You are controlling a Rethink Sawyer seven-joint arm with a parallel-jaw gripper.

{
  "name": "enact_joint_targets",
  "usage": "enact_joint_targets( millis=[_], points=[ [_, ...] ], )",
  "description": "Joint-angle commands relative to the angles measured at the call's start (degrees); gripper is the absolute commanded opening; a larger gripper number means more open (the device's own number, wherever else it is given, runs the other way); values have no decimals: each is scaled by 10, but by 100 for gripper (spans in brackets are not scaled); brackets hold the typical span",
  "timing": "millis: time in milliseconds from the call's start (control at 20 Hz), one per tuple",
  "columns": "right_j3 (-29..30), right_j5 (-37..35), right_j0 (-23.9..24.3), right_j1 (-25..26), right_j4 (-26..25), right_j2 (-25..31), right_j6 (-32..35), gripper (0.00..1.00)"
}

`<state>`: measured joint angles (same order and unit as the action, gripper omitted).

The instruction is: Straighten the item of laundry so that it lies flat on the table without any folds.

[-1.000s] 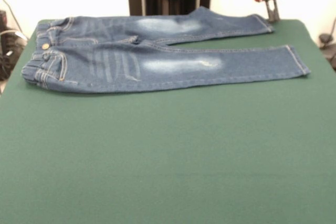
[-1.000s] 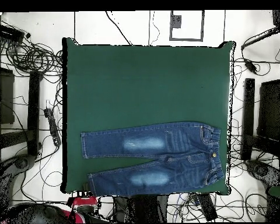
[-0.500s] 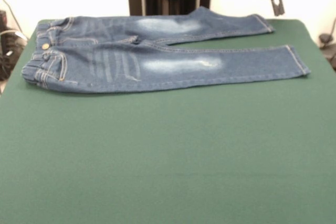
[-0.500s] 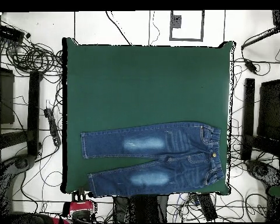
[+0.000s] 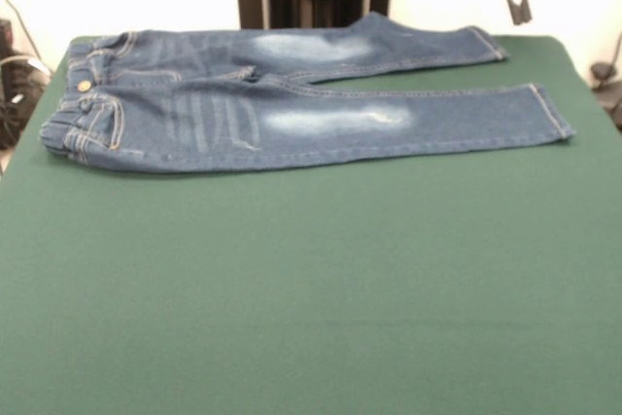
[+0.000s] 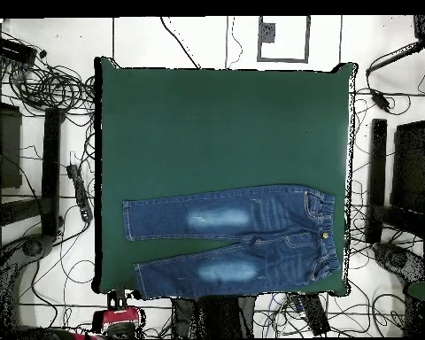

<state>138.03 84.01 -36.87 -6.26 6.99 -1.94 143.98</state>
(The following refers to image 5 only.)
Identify blue denim jeans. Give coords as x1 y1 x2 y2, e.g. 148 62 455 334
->
38 11 577 176

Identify black stand base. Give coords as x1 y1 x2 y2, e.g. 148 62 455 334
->
0 18 53 150
589 61 622 127

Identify dark green table cloth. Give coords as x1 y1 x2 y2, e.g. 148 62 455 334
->
0 34 622 415

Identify thin grey cable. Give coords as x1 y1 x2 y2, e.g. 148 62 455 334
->
0 0 41 60

